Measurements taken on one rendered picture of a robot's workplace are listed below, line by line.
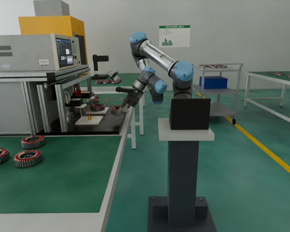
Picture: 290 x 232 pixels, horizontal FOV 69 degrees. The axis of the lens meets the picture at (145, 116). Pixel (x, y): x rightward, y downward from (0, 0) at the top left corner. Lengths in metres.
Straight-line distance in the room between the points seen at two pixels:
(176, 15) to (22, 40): 5.69
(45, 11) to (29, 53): 4.18
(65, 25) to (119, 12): 2.14
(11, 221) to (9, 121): 0.77
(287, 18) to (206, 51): 2.40
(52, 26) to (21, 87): 3.96
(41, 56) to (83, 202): 0.92
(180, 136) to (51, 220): 0.80
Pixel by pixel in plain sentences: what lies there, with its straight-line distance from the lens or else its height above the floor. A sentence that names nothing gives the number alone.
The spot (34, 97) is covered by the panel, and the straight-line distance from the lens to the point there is 1.37.
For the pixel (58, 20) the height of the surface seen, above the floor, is 1.87.
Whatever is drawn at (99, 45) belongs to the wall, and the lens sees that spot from 6.84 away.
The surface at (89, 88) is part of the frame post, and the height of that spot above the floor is 0.92.
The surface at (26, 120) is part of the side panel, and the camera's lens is 1.40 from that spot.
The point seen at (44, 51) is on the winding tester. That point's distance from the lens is 1.41.
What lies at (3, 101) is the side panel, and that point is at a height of 0.96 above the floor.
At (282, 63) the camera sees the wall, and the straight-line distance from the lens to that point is 7.84.
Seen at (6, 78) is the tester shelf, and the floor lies 1.09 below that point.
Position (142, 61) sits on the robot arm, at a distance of 1.58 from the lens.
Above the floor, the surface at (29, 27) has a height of 1.74.
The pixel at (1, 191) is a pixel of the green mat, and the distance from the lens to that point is 0.94.
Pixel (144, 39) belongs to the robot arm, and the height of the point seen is 1.29.
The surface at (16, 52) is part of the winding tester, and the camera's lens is 1.49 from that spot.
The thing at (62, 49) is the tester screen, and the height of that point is 1.23.
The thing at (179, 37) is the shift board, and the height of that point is 1.56.
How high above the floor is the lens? 1.22
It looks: 17 degrees down
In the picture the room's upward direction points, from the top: 1 degrees counter-clockwise
